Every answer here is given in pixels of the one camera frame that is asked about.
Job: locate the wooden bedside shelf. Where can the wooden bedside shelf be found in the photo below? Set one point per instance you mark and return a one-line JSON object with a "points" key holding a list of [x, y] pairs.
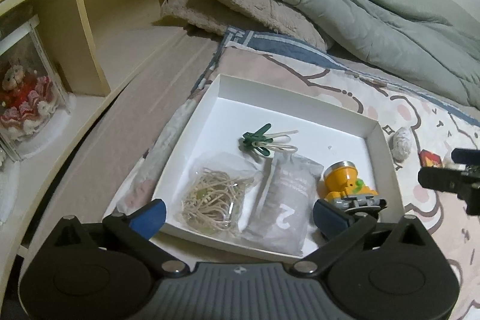
{"points": [[112, 5]]}

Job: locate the bed with beige sheet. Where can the bed with beige sheet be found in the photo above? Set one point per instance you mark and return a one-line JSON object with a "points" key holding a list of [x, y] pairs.
{"points": [[112, 140]]}

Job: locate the bear printed blanket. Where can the bear printed blanket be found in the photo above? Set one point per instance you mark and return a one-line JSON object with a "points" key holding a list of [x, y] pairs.
{"points": [[423, 110]]}

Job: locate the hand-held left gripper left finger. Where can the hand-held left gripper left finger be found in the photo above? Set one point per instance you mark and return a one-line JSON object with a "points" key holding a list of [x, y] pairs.
{"points": [[152, 217]]}

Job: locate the doll in clear case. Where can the doll in clear case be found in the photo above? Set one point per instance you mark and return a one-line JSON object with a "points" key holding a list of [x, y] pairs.
{"points": [[37, 50]]}

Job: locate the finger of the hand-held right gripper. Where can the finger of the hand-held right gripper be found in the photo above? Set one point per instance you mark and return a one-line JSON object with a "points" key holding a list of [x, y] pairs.
{"points": [[438, 177], [467, 156]]}

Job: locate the beige fleece blanket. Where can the beige fleece blanket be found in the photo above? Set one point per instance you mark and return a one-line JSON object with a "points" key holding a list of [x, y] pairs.
{"points": [[243, 9]]}

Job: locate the white cardboard box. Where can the white cardboard box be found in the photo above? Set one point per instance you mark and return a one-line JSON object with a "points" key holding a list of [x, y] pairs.
{"points": [[300, 117]]}

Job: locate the colourful playing card box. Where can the colourful playing card box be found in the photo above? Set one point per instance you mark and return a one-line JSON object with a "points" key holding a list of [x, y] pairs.
{"points": [[429, 157]]}

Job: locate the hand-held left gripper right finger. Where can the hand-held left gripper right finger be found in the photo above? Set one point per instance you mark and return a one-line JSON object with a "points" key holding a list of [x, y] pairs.
{"points": [[330, 218]]}

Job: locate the red dressed doll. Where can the red dressed doll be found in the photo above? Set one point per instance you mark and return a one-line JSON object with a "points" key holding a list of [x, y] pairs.
{"points": [[22, 95]]}

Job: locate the grey foil pouch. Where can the grey foil pouch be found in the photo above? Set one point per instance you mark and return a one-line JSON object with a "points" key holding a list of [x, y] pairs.
{"points": [[285, 200]]}

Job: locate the grey duvet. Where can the grey duvet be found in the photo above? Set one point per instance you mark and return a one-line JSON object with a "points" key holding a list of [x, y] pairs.
{"points": [[375, 24]]}

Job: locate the clear bag of rubber bands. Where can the clear bag of rubber bands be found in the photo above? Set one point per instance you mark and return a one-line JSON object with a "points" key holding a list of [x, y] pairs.
{"points": [[210, 196]]}

